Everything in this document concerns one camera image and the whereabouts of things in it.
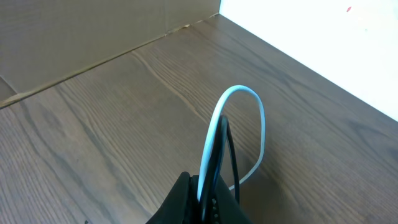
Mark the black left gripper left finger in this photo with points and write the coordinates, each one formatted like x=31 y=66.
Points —
x=181 y=204

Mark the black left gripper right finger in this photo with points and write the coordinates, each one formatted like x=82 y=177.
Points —
x=222 y=207

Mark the brown cardboard side panel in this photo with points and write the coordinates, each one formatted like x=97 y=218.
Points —
x=46 y=41

